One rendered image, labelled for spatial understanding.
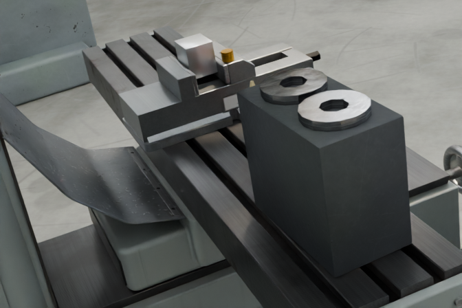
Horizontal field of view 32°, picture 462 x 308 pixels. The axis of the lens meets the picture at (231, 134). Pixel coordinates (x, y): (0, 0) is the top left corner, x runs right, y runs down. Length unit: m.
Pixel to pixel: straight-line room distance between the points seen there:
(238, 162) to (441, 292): 0.44
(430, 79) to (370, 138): 2.86
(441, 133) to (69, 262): 2.10
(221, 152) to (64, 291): 0.38
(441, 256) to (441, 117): 2.42
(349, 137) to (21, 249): 0.56
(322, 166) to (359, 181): 0.06
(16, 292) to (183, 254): 0.29
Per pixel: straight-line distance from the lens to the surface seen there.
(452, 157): 1.82
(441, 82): 3.77
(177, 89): 1.39
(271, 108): 1.02
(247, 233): 1.12
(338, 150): 0.93
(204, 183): 1.26
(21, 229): 1.25
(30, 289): 1.28
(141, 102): 1.43
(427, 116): 3.46
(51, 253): 1.57
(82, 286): 1.46
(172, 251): 1.37
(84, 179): 1.39
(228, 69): 1.41
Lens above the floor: 1.55
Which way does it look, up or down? 26 degrees down
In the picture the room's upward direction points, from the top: 10 degrees counter-clockwise
